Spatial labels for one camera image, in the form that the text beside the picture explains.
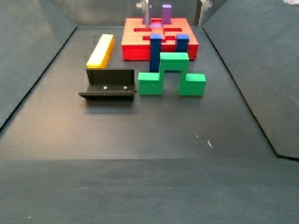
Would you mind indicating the purple U-shaped block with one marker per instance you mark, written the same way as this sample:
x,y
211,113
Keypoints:
x,y
164,20

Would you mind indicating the red slotted board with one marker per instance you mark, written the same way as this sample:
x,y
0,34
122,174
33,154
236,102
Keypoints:
x,y
134,43

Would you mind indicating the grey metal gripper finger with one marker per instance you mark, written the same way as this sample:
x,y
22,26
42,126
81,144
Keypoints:
x,y
143,5

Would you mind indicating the black angle bracket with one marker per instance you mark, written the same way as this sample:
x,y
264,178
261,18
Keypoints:
x,y
109,83

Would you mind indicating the yellow long bar block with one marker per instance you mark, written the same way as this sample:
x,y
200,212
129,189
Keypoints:
x,y
100,55

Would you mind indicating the blue U-shaped block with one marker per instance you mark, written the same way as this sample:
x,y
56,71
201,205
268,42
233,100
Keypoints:
x,y
181,42

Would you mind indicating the green stepped arch block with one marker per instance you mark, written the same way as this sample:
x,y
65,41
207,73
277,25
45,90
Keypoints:
x,y
172,62

